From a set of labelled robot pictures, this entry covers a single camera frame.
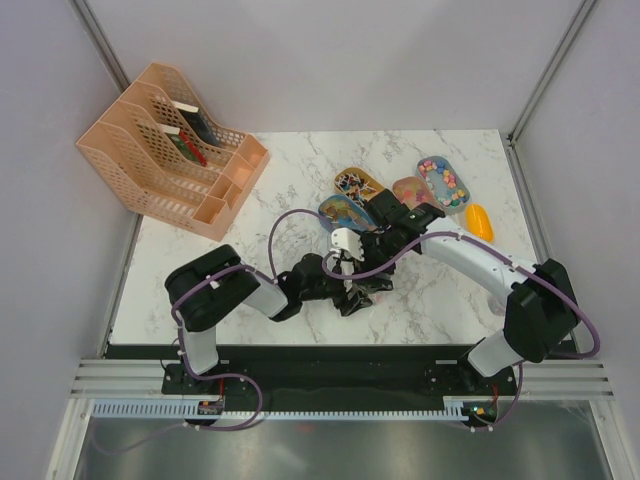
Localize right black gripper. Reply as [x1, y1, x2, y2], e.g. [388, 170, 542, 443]
[351, 230, 407, 295]

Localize pink gummy tray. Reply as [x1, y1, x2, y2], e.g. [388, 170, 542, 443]
[392, 176, 437, 209]

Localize tan lollipop tray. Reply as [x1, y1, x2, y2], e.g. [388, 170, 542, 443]
[334, 167, 385, 207]

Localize light blue star candy tray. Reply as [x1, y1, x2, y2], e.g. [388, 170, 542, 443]
[416, 155, 471, 215]

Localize yellow plastic scoop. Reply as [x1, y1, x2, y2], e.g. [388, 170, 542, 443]
[465, 203, 495, 243]

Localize clear glass jar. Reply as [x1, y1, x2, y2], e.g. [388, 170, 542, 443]
[355, 276, 394, 303]

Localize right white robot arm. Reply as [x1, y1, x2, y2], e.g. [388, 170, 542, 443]
[360, 190, 580, 394]

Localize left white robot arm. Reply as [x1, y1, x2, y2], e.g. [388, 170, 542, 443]
[164, 245, 373, 393]

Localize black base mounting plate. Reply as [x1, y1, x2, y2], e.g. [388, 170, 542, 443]
[106, 345, 523, 431]

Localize small purple candy cup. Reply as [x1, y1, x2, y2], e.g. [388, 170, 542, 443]
[487, 295, 506, 317]

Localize books in file rack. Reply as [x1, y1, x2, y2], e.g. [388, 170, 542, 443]
[161, 100, 220, 167]

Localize peach file organizer rack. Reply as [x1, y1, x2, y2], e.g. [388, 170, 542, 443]
[77, 63, 248, 234]

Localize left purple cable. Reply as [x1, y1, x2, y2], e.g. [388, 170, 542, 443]
[89, 208, 331, 455]

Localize purple cable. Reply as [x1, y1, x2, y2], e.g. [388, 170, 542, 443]
[321, 230, 602, 434]
[89, 208, 331, 455]

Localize white slotted cable duct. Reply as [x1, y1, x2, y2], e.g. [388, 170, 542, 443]
[91, 399, 469, 421]

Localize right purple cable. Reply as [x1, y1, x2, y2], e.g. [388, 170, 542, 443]
[321, 230, 602, 434]

